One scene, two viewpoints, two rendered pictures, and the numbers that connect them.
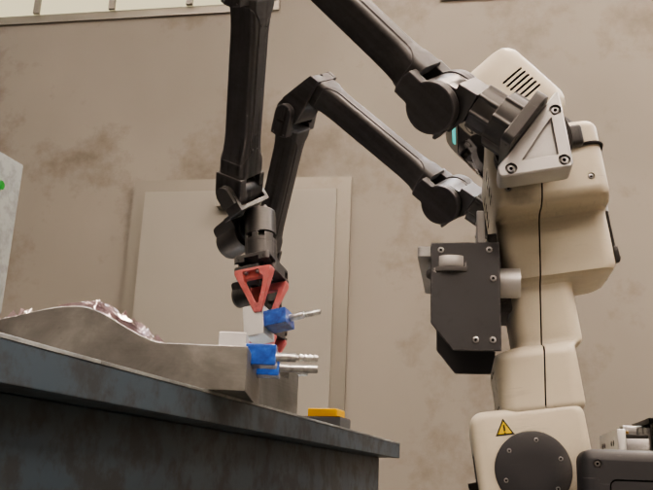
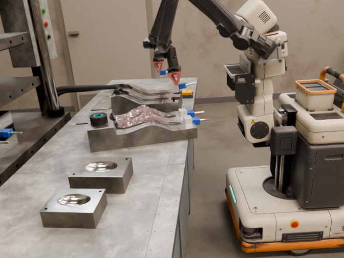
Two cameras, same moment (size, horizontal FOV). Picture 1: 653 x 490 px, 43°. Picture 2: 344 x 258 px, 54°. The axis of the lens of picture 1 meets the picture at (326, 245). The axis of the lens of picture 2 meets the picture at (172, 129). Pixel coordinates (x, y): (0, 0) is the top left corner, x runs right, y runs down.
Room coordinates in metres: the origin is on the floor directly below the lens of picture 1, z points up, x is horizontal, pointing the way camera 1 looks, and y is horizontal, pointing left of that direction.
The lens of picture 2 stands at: (-0.41, 0.45, 1.47)
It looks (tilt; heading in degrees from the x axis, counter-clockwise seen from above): 23 degrees down; 351
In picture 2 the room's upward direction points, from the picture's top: 4 degrees counter-clockwise
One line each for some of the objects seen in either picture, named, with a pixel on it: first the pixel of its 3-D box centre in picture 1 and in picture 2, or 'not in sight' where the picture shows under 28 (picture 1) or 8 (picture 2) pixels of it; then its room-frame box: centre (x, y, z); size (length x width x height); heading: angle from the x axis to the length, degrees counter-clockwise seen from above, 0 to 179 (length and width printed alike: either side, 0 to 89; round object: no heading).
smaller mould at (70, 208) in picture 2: not in sight; (75, 207); (0.55, 0.62, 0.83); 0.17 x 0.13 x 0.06; 73
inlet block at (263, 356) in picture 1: (268, 356); (197, 121); (1.09, 0.07, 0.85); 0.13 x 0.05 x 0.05; 90
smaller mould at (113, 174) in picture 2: not in sight; (102, 174); (0.73, 0.53, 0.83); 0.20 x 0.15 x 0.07; 73
